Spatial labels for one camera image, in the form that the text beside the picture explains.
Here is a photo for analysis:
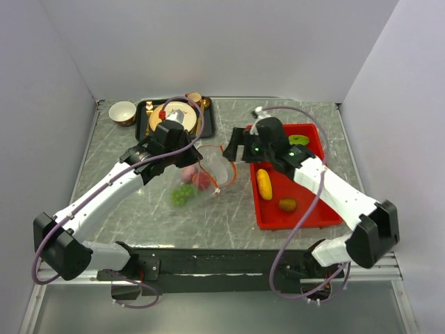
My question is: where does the green apple slice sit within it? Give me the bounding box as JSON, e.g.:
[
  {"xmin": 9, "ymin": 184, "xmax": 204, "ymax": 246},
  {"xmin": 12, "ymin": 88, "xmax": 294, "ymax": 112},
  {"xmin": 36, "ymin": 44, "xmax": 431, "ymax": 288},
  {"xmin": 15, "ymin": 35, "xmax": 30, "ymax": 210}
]
[{"xmin": 289, "ymin": 134, "xmax": 310, "ymax": 146}]

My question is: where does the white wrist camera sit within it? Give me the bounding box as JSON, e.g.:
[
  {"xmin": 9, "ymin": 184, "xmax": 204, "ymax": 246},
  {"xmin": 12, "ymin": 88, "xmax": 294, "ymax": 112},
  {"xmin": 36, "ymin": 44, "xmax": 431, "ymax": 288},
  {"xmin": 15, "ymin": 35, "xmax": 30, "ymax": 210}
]
[
  {"xmin": 250, "ymin": 106, "xmax": 270, "ymax": 136},
  {"xmin": 158, "ymin": 107, "xmax": 186, "ymax": 125}
]

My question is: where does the clear zip bag orange zipper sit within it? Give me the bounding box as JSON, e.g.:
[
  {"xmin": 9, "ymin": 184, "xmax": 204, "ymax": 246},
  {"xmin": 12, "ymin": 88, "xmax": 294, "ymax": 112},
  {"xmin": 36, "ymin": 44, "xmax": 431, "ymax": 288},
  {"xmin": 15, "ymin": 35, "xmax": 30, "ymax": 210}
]
[{"xmin": 170, "ymin": 145, "xmax": 237, "ymax": 208}]

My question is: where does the red apple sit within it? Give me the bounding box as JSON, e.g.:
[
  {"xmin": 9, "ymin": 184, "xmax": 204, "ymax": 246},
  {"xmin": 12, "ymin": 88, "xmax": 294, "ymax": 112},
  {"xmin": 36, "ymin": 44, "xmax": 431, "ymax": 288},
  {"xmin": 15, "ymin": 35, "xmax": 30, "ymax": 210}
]
[{"xmin": 192, "ymin": 172, "xmax": 211, "ymax": 191}]

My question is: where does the yellow brown mango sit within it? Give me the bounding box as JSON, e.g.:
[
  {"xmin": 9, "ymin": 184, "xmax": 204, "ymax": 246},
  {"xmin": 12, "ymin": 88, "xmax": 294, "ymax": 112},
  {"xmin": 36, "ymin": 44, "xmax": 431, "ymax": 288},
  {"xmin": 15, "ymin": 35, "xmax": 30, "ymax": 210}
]
[{"xmin": 278, "ymin": 198, "xmax": 298, "ymax": 212}]

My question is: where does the red plastic tray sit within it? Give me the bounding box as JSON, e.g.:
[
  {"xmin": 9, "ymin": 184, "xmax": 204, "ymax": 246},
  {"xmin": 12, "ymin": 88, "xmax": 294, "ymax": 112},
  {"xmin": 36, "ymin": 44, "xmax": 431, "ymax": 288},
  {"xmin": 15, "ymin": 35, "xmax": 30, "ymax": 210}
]
[{"xmin": 245, "ymin": 123, "xmax": 343, "ymax": 230}]

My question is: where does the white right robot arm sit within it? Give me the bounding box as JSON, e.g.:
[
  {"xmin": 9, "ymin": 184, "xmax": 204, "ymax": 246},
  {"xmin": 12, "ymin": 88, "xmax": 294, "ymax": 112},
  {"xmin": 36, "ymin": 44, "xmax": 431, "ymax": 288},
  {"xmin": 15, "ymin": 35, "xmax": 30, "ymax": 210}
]
[{"xmin": 222, "ymin": 117, "xmax": 400, "ymax": 277}]

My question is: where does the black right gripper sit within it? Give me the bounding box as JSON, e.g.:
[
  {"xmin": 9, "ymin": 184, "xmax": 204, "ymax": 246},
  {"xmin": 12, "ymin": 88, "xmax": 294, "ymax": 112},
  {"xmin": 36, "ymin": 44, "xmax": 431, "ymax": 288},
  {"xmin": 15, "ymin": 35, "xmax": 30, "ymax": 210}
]
[{"xmin": 223, "ymin": 127, "xmax": 275, "ymax": 164}]

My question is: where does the white orange bowl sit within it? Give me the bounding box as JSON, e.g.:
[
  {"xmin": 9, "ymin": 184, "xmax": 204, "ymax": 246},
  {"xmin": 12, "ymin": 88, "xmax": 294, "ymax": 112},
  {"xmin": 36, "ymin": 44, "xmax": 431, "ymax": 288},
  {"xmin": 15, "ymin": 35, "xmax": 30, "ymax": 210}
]
[{"xmin": 108, "ymin": 101, "xmax": 136, "ymax": 127}]

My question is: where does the small orange cup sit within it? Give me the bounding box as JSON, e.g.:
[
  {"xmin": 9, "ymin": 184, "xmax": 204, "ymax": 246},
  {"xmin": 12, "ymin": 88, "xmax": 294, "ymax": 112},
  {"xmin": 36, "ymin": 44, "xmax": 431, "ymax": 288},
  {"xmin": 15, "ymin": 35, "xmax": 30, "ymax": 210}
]
[{"xmin": 185, "ymin": 92, "xmax": 202, "ymax": 106}]

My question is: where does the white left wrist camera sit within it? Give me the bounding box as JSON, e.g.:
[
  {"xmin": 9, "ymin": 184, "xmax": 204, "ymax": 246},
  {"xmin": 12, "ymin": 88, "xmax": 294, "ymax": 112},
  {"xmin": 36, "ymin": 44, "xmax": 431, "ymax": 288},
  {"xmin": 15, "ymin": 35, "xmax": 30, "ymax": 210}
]
[{"xmin": 158, "ymin": 107, "xmax": 186, "ymax": 125}]

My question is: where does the orange cream plate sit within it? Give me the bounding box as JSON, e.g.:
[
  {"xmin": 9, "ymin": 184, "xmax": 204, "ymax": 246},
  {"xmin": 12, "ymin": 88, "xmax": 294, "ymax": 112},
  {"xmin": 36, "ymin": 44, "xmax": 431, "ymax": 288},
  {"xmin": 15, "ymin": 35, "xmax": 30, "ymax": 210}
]
[{"xmin": 149, "ymin": 102, "xmax": 197, "ymax": 133}]

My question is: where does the pink red peach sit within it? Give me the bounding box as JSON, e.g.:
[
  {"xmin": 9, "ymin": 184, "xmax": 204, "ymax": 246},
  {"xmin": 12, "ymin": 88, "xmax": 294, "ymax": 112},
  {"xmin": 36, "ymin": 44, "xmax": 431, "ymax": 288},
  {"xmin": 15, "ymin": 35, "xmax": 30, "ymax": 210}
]
[{"xmin": 181, "ymin": 165, "xmax": 198, "ymax": 184}]

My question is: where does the green grape bunch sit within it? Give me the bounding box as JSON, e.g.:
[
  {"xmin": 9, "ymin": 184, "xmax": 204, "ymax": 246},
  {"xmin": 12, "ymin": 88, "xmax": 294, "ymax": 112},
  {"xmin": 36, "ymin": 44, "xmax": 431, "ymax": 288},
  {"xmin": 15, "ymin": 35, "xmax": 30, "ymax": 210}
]
[{"xmin": 170, "ymin": 184, "xmax": 197, "ymax": 207}]

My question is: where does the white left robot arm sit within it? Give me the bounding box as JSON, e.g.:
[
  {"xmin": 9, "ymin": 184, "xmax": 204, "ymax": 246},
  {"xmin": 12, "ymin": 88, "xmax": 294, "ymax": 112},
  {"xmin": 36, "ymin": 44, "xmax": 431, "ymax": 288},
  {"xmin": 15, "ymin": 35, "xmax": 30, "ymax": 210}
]
[{"xmin": 33, "ymin": 120, "xmax": 202, "ymax": 280}]

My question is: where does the gold spoon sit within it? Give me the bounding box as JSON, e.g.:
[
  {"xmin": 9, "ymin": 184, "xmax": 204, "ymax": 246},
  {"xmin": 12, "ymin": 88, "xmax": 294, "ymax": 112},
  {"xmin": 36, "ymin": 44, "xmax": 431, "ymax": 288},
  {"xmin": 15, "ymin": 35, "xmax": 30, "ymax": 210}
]
[{"xmin": 195, "ymin": 97, "xmax": 211, "ymax": 138}]

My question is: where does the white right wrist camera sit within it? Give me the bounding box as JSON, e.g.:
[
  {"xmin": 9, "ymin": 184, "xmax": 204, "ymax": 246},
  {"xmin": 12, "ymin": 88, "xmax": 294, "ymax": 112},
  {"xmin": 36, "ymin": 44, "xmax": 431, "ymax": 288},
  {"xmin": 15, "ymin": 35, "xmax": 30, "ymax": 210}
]
[{"xmin": 250, "ymin": 106, "xmax": 270, "ymax": 136}]

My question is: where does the gold fork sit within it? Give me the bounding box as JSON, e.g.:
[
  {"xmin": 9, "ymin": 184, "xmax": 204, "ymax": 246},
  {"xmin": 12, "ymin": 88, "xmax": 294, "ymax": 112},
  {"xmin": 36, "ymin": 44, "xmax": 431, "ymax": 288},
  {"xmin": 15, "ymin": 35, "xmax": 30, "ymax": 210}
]
[{"xmin": 145, "ymin": 101, "xmax": 154, "ymax": 136}]

